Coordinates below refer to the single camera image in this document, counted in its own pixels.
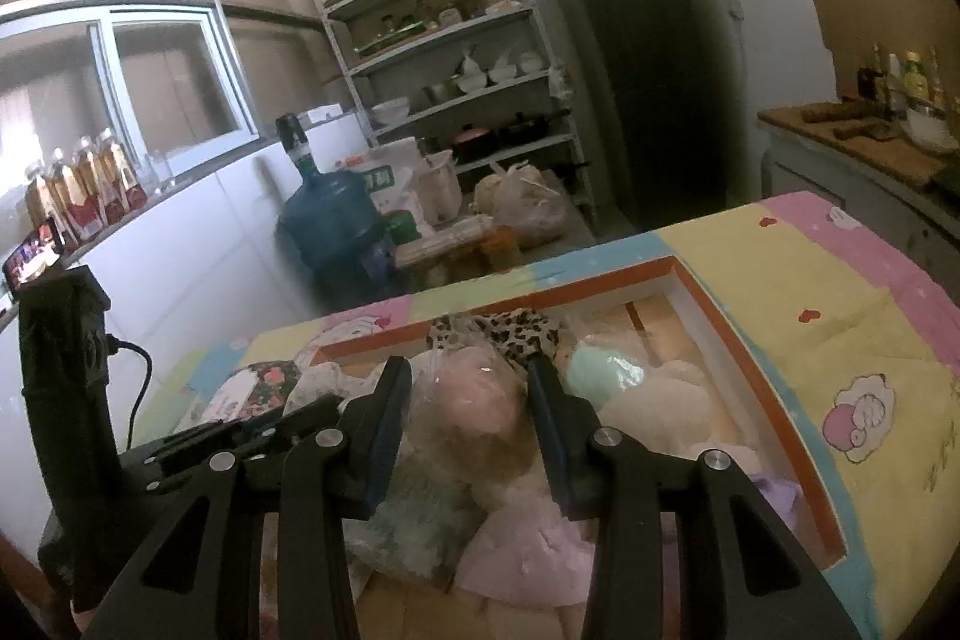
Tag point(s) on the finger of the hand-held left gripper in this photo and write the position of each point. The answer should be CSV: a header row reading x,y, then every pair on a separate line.
x,y
315,419
225,436

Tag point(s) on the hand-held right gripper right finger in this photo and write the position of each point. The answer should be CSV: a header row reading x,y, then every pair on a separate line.
x,y
559,452

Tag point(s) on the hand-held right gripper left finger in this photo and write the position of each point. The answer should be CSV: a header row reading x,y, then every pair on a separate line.
x,y
386,445

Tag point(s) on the teal soft packet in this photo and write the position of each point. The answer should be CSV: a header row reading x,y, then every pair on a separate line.
x,y
427,520

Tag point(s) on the pink plush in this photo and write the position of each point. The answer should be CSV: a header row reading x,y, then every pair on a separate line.
x,y
465,400

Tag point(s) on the green round cushion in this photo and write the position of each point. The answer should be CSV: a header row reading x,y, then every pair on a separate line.
x,y
600,370

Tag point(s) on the pink cloth packet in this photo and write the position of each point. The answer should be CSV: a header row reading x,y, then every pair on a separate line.
x,y
525,550

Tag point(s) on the cream teddy bear purple dress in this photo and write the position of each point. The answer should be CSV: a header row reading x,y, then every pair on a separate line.
x,y
660,411

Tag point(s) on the orange-rimmed cardboard box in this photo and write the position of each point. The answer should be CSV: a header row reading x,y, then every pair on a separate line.
x,y
739,370

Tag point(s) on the smartphone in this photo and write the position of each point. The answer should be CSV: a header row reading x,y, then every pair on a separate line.
x,y
30,261

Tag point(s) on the blue water jug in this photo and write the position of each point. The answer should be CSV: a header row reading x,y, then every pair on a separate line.
x,y
330,227

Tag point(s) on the long wrapped bundle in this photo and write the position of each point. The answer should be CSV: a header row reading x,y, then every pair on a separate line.
x,y
442,242

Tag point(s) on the clear drinking glass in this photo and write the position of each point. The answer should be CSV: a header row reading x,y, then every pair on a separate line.
x,y
161,169

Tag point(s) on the clear plastic bag of food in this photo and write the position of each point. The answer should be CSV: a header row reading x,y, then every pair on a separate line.
x,y
525,205

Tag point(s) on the white sack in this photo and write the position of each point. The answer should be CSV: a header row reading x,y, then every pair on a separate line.
x,y
390,171

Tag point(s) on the black water pump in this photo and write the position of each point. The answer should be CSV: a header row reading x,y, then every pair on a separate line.
x,y
295,145

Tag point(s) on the red pot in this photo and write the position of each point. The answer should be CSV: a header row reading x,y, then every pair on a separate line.
x,y
472,144

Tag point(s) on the stack of white bowls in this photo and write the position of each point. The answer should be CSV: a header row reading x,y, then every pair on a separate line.
x,y
391,110

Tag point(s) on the black pot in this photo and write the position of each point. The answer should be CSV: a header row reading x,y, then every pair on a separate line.
x,y
523,132

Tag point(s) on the sliding window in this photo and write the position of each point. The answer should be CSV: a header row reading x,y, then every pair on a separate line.
x,y
172,78

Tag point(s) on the dark refrigerator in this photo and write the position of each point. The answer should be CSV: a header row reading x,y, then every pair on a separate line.
x,y
645,85

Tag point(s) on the white shelf rack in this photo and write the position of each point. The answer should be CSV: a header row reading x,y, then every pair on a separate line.
x,y
450,40

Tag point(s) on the wooden-top counter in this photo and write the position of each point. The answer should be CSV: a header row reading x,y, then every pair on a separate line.
x,y
900,160

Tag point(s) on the dark sauce bottle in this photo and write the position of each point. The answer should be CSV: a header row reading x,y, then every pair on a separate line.
x,y
872,78

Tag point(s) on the white bowl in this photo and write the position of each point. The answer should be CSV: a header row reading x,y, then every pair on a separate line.
x,y
934,129

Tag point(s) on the yellow-green bottle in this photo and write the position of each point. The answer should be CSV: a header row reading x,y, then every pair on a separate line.
x,y
915,81

